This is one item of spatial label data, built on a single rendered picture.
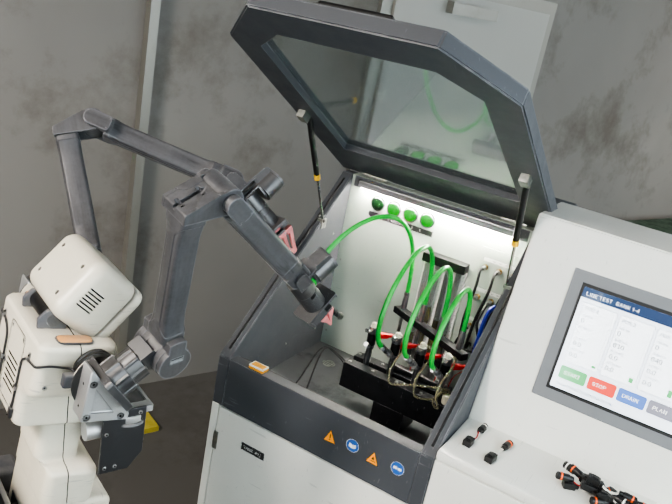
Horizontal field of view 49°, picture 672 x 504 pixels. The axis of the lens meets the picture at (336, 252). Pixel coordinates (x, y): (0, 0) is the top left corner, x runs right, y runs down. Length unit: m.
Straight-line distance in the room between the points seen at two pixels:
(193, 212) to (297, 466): 1.05
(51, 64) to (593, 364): 2.26
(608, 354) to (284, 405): 0.87
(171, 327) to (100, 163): 1.86
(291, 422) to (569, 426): 0.75
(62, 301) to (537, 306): 1.18
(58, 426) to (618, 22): 4.48
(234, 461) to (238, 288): 1.68
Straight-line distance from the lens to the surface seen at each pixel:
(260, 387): 2.14
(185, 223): 1.33
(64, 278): 1.63
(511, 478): 1.91
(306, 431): 2.11
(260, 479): 2.28
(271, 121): 3.62
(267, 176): 1.98
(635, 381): 2.00
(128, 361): 1.55
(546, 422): 2.06
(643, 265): 1.99
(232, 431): 2.27
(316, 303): 1.79
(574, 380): 2.02
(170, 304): 1.47
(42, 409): 1.73
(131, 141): 1.98
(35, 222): 3.31
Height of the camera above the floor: 1.99
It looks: 19 degrees down
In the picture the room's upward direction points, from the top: 11 degrees clockwise
